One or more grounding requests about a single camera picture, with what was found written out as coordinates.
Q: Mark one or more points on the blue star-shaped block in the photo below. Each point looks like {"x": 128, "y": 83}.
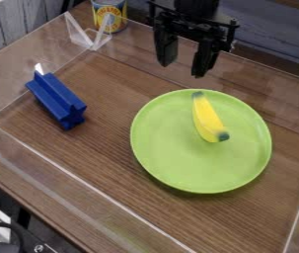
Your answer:
{"x": 57, "y": 99}

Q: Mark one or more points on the clear acrylic tray wall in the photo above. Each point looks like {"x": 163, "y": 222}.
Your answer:
{"x": 77, "y": 178}

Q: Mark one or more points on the green plate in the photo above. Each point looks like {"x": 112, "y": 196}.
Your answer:
{"x": 179, "y": 158}

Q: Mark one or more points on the yellow labelled can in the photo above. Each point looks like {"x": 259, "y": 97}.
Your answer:
{"x": 109, "y": 11}

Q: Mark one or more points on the clear acrylic corner bracket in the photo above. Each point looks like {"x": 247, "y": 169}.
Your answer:
{"x": 86, "y": 38}

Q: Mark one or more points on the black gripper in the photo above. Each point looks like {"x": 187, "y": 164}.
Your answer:
{"x": 195, "y": 20}

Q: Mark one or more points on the yellow toy banana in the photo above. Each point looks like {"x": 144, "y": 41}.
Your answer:
{"x": 205, "y": 119}

